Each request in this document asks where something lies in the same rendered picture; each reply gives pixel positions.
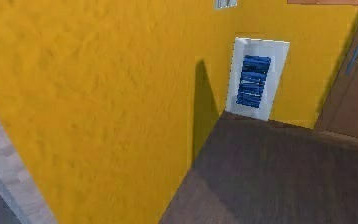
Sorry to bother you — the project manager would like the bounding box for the white framed blue picture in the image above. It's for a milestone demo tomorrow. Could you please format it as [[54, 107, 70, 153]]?
[[224, 36, 291, 122]]

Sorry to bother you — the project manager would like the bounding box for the brown room door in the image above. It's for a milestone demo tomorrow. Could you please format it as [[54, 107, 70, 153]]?
[[313, 6, 358, 145]]

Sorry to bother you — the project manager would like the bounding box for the white door frame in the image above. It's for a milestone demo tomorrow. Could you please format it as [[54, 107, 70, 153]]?
[[0, 103, 59, 224]]

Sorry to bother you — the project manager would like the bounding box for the blue door handle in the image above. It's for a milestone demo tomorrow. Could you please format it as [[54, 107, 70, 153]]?
[[345, 44, 358, 77]]

